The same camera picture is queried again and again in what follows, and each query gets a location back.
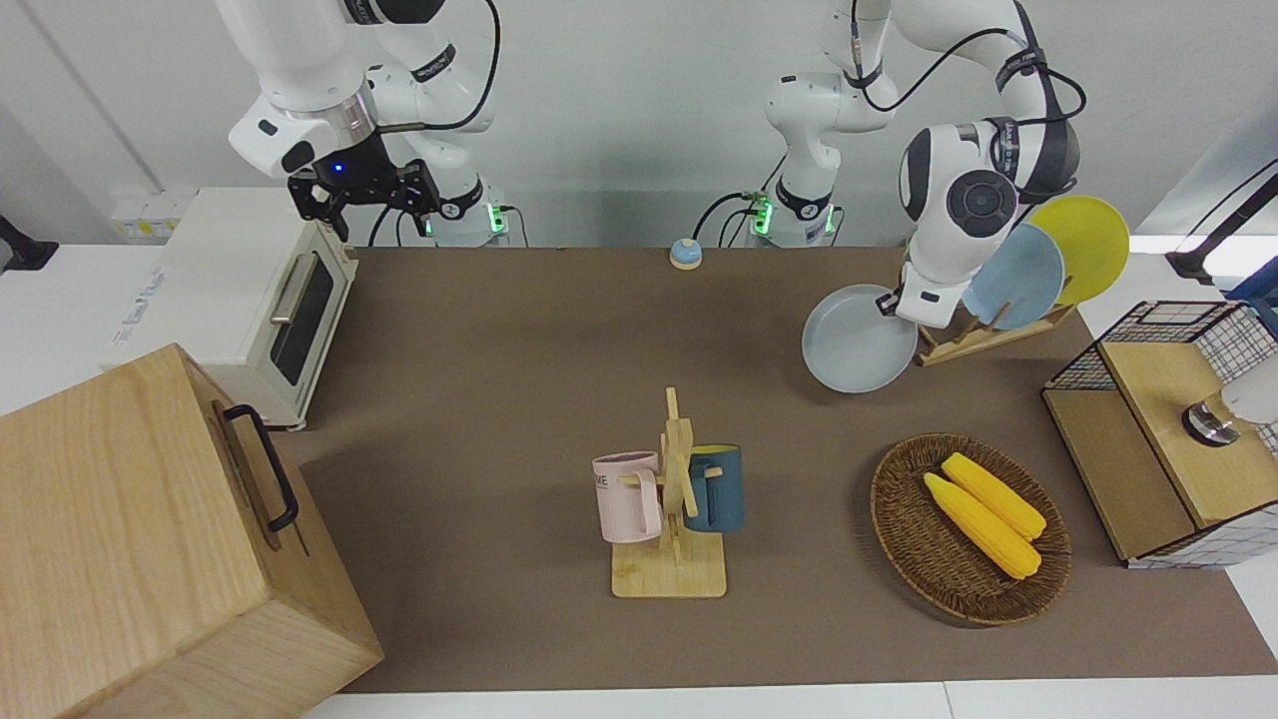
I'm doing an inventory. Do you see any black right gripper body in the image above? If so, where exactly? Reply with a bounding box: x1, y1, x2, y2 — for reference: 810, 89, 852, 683
313, 135, 412, 208

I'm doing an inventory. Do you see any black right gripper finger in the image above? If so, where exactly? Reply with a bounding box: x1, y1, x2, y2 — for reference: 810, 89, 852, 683
289, 174, 351, 242
398, 159, 441, 220

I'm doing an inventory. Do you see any gray plate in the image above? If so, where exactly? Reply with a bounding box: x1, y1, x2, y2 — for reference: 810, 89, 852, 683
801, 284, 920, 394

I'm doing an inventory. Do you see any wooden plate rack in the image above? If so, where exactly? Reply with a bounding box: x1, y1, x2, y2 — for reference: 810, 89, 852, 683
913, 300, 1079, 368

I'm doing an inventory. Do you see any blue plate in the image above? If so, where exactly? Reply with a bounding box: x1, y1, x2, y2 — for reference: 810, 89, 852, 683
962, 222, 1067, 332

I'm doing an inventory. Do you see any yellow plate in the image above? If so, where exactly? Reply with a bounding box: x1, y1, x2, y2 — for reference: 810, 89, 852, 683
1028, 195, 1131, 307

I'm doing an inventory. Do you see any wooden mug rack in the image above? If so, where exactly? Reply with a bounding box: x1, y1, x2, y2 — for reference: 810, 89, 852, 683
610, 386, 729, 600

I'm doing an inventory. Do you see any white toaster oven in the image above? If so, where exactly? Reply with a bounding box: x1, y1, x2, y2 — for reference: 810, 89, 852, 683
98, 187, 360, 432

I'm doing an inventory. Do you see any brown table mat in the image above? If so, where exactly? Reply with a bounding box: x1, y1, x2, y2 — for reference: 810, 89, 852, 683
275, 245, 1278, 695

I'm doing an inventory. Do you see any yellow corn cob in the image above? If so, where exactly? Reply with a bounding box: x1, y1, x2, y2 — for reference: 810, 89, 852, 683
923, 472, 1043, 581
941, 452, 1048, 542

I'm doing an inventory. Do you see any dark blue mug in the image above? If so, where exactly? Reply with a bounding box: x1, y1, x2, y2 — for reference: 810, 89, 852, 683
684, 444, 746, 534

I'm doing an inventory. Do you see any brown wicker basket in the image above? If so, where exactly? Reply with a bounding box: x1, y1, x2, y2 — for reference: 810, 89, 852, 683
870, 432, 1073, 628

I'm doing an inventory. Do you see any pink mug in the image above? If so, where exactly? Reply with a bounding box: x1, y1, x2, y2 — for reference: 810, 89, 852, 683
592, 451, 666, 545

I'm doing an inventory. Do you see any white and metal cylinder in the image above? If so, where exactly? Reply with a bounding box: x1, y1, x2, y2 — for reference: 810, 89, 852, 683
1182, 363, 1278, 448

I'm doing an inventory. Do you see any light wooden box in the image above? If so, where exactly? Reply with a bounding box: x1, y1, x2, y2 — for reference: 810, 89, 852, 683
0, 343, 385, 719

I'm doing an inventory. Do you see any silver toaster oven handle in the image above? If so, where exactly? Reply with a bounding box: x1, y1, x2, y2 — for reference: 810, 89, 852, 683
269, 252, 320, 327

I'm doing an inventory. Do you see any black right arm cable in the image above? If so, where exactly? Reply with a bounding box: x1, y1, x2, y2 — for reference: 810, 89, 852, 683
377, 0, 501, 134

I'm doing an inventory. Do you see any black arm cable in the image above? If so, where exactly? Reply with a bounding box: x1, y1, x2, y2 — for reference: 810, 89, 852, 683
847, 0, 1089, 201
377, 0, 501, 134

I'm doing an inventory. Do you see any white wall socket strip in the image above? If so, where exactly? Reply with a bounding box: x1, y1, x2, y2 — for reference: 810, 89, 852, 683
110, 188, 198, 242

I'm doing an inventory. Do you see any black base cable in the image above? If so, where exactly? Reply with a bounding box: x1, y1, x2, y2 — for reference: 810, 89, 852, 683
693, 188, 772, 248

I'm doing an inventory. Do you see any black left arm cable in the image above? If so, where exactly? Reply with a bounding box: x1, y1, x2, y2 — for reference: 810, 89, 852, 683
847, 0, 1089, 201

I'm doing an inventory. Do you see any black box handle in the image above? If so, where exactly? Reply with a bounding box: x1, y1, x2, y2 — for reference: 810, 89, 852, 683
222, 403, 301, 533

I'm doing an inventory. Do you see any black clamp mount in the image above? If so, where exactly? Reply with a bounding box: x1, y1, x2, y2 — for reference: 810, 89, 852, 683
0, 214, 60, 274

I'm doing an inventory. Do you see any wire and wood shelf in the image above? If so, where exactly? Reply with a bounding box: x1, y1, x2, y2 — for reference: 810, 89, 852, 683
1040, 299, 1278, 571

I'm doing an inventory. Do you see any black camera stand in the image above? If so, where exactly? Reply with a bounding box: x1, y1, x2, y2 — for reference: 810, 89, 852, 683
1163, 158, 1278, 288

